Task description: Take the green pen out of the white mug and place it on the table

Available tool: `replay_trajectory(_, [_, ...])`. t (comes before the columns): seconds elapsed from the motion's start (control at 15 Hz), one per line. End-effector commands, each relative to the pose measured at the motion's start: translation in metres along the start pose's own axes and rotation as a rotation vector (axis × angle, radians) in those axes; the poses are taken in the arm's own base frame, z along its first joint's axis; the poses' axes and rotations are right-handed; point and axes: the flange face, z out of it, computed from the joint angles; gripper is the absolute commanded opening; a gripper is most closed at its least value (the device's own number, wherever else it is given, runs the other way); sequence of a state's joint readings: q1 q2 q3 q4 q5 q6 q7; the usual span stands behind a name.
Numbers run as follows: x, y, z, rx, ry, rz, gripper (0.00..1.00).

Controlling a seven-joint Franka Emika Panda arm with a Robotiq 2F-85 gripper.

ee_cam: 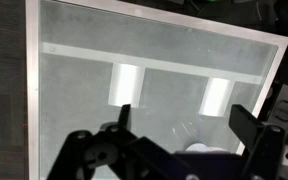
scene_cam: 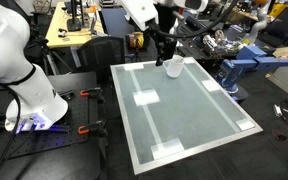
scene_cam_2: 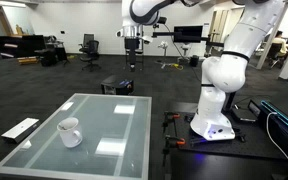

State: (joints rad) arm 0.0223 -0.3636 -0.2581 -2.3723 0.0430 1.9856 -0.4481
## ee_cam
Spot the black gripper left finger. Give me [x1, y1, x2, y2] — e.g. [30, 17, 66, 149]
[46, 104, 199, 180]

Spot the white ceramic mug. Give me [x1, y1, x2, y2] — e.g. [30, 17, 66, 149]
[184, 142, 230, 154]

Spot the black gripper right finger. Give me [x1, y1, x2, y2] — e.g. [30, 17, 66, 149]
[228, 104, 287, 180]

